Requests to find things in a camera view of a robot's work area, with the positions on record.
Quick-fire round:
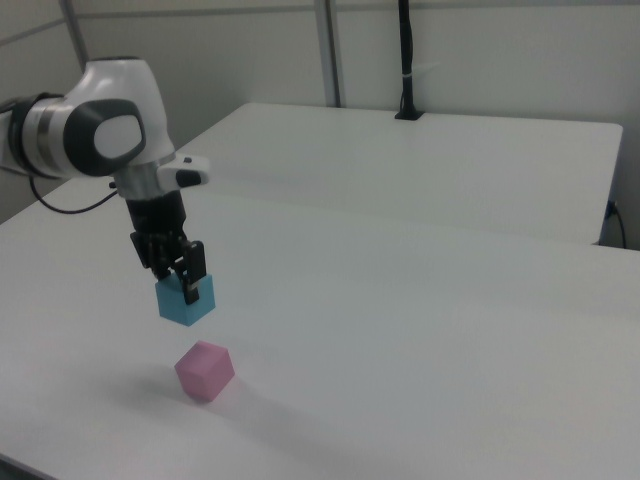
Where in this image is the black cable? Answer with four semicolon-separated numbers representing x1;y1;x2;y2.
27;174;121;215
606;200;629;250

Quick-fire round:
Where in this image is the blue cube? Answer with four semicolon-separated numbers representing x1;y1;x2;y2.
154;272;219;328

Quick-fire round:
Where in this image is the grey metal partition post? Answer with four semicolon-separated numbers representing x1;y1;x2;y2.
313;0;347;108

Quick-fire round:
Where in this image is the pink cube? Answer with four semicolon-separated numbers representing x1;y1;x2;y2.
173;340;237;406

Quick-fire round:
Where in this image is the black pole with clamp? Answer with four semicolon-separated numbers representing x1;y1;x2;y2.
393;0;426;122

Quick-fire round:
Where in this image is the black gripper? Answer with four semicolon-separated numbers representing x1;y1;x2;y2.
124;192;207;306

